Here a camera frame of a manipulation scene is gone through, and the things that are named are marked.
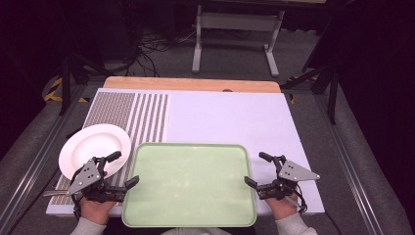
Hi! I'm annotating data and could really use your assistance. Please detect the person's torso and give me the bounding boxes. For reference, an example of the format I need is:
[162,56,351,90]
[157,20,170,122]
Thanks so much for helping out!
[161,226,233,235]

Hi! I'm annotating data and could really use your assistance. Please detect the grey metal table frame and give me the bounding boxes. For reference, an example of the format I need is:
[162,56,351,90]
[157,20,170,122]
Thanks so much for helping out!
[191,4,286,78]

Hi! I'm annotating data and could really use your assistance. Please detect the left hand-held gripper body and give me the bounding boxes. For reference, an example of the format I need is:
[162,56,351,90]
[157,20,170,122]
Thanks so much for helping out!
[42,157,127,204]

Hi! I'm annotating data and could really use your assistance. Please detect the black floor cable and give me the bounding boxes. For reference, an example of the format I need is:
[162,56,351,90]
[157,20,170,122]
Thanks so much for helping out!
[323,211,344,235]

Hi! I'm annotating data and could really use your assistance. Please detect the black metal stand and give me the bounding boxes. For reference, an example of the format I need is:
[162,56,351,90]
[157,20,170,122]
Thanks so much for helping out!
[281,63,340,125]
[58,53,111,117]

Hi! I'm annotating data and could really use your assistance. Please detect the bundle of black floor cables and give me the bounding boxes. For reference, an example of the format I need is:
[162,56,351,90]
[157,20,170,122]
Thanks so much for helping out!
[128,27,200,77]

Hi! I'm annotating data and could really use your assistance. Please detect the person's left grey sleeve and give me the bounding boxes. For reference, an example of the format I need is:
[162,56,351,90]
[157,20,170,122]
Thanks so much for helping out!
[69,216,108,235]

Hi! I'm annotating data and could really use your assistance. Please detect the dark curtain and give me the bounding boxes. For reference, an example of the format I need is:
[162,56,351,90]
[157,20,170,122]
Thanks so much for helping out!
[0,0,71,161]
[336,0,415,226]

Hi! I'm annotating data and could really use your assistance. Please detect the aluminium floor rail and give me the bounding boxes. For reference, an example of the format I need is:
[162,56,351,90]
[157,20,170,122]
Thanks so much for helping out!
[0,83,86,235]
[313,93,386,235]

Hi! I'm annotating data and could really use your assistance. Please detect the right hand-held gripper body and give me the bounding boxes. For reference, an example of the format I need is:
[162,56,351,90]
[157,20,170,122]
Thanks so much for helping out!
[256,155,322,201]

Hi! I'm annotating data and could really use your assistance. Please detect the white round plate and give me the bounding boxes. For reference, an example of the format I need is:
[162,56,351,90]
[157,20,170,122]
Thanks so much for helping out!
[58,123,132,181]

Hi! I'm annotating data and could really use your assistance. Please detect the light green tray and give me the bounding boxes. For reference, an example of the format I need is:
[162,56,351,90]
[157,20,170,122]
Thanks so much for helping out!
[120,142,258,229]

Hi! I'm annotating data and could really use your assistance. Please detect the person's right hand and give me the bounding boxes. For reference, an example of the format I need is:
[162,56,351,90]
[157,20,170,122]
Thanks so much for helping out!
[264,192,300,221]

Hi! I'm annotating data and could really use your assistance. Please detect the yellow black hazard tape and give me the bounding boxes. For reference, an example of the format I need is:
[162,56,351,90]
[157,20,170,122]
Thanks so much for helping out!
[286,75,320,106]
[42,75,90,104]

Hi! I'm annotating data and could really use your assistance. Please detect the person's left hand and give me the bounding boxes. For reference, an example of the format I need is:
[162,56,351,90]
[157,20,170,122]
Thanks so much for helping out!
[79,195,117,226]

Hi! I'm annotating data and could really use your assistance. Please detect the white mat with grey stripes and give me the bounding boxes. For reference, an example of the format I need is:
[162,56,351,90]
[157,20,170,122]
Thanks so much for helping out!
[45,87,326,218]

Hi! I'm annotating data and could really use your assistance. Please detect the person's right grey sleeve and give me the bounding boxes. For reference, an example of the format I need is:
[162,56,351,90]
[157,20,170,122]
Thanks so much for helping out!
[274,211,319,235]

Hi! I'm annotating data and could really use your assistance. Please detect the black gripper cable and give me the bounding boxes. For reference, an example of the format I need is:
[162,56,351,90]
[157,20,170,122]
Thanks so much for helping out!
[71,193,83,220]
[293,183,309,215]

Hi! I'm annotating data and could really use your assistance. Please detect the person's grey sleeve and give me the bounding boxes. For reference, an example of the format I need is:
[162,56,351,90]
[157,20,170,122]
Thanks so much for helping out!
[69,216,108,235]
[274,211,319,235]

